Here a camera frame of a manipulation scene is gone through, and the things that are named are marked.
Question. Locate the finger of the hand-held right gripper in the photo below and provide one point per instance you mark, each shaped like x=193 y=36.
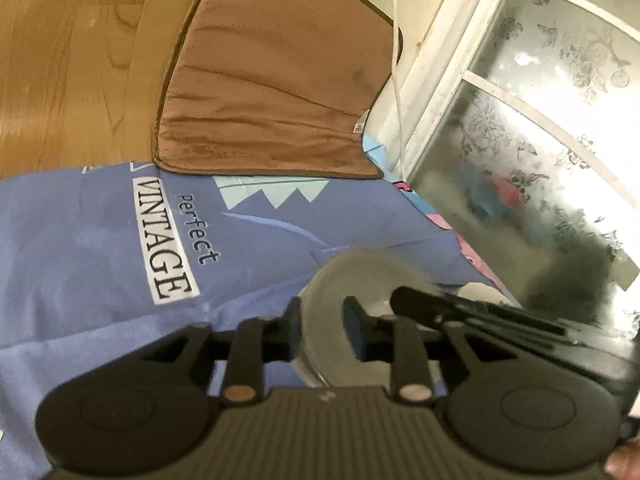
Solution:
x=415 y=299

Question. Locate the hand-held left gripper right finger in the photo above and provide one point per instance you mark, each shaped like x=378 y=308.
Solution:
x=359 y=330

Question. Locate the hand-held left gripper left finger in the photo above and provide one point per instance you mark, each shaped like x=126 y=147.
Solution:
x=295 y=327

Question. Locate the person's right hand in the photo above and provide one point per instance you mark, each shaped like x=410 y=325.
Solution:
x=625 y=462

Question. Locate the blue printed bedsheet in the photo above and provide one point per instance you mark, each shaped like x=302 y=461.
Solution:
x=75 y=260

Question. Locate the brown floor mat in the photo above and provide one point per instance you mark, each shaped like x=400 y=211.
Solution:
x=280 y=75

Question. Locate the white window with frosted glass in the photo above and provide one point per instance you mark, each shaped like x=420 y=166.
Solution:
x=550 y=35

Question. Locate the wooden headboard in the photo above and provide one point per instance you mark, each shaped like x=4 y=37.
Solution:
x=75 y=60

